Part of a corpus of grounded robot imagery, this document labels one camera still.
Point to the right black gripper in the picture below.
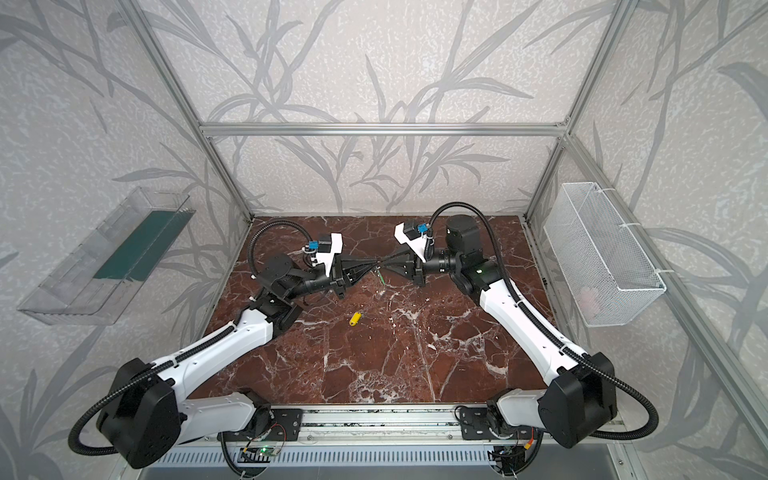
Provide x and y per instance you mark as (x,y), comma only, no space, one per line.
(416,266)

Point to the pink object in basket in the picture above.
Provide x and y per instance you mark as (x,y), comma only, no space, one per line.
(589,302)

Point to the white wire mesh basket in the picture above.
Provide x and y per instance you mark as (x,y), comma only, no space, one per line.
(596,247)

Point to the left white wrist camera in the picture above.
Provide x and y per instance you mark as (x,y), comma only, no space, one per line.
(322,252)

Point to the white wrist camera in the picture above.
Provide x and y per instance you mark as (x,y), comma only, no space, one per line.
(322,252)
(416,236)

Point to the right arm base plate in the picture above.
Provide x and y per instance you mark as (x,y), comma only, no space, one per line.
(474,423)

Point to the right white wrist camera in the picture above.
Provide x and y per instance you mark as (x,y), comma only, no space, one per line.
(416,236)

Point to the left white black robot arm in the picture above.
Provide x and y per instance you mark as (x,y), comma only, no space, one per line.
(148,410)

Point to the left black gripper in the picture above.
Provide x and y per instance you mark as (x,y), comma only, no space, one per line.
(341,275)

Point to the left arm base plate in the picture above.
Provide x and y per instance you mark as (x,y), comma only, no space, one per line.
(276,425)

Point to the clear plastic wall tray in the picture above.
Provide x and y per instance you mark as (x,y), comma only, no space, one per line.
(96,282)

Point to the aluminium mounting rail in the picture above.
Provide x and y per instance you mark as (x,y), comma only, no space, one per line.
(350,424)

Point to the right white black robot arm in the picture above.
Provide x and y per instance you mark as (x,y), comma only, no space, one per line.
(575,402)

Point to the green circuit board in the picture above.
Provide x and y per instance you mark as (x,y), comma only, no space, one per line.
(258,455)

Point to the yellow capped key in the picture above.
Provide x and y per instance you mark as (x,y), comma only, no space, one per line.
(356,318)

